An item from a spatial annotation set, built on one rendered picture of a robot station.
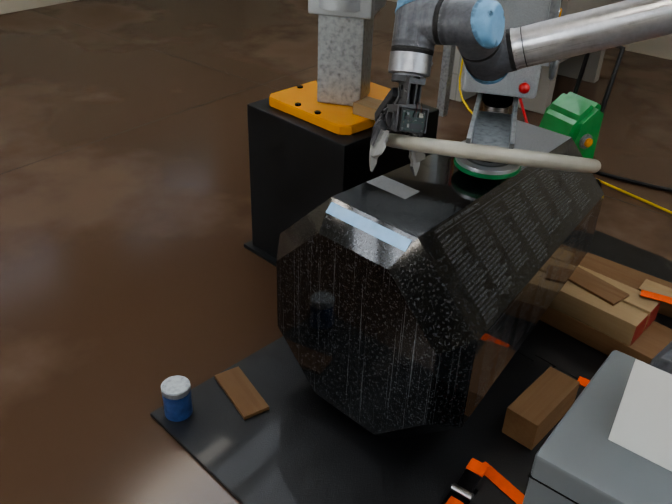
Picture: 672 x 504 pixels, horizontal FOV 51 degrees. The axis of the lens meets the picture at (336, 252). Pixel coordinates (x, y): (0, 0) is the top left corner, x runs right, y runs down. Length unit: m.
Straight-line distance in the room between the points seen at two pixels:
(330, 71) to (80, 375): 1.56
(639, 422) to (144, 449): 1.65
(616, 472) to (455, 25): 0.89
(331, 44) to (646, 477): 2.09
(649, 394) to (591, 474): 0.18
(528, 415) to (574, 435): 1.06
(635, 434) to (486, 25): 0.82
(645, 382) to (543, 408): 1.21
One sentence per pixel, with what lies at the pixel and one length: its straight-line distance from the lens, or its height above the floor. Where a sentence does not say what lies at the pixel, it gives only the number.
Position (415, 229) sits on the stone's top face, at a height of 0.83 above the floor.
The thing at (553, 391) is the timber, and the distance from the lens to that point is 2.61.
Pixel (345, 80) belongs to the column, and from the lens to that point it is 2.97.
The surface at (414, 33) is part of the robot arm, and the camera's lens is 1.49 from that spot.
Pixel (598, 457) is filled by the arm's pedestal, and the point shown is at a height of 0.85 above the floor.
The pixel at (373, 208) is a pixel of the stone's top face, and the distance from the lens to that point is 2.10.
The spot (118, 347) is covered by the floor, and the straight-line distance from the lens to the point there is 2.94.
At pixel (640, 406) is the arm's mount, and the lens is 1.38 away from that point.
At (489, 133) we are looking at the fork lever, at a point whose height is 1.08.
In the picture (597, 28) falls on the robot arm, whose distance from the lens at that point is 1.56.
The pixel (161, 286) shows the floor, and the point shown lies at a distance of 3.24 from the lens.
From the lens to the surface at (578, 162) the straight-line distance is 1.49.
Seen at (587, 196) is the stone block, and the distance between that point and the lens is 2.70.
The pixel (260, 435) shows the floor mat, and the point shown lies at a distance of 2.49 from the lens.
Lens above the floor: 1.84
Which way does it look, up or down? 32 degrees down
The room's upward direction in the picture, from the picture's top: 2 degrees clockwise
